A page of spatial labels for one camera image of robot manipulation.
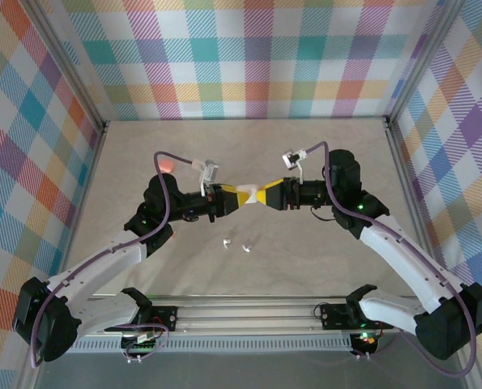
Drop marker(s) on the pink earbud charging case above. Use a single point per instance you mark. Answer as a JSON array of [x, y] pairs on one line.
[[169, 167]]

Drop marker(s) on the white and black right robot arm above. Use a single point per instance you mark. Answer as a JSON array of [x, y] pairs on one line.
[[402, 259]]

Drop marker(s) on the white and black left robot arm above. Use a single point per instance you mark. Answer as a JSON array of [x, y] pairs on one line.
[[103, 265]]

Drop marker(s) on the circuit board with green terminal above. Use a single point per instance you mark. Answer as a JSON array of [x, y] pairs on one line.
[[143, 347]]

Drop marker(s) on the circuit board with lit LED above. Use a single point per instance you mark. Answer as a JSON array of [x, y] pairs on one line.
[[366, 340]]

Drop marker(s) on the aluminium side rail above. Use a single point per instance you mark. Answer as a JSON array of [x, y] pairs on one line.
[[398, 162], [96, 154]]

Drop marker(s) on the wide aluminium base rail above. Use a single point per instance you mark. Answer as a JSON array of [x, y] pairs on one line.
[[244, 314]]

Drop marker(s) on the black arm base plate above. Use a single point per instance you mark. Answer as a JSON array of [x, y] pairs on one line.
[[167, 318], [331, 318]]

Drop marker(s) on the aluminium frame post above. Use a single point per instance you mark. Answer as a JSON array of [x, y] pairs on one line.
[[421, 61], [68, 67]]

